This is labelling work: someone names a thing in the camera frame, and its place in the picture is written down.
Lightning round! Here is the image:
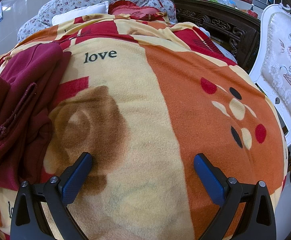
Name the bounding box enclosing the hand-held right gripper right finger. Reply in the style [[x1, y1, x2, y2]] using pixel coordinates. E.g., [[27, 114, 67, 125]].
[[194, 153, 277, 240]]

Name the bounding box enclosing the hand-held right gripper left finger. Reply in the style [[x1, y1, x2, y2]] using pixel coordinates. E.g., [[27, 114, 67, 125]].
[[10, 152, 93, 240]]

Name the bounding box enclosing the maroon sweater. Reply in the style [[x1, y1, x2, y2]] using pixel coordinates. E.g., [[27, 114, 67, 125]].
[[0, 41, 72, 189]]

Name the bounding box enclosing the orange red printed blanket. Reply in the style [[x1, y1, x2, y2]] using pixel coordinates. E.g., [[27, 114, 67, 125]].
[[0, 15, 288, 240]]

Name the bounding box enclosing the white ornate upholstered chair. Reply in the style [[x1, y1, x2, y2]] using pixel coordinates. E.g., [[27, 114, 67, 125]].
[[249, 4, 291, 148]]

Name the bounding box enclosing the dark carved wooden cabinet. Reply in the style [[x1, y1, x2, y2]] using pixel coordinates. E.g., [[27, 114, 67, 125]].
[[171, 0, 261, 73]]

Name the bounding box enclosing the white pillow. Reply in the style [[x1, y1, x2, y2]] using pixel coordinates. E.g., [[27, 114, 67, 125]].
[[52, 1, 109, 27]]

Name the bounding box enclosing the red cushion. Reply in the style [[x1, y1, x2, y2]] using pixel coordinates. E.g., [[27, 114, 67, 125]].
[[108, 0, 170, 22]]

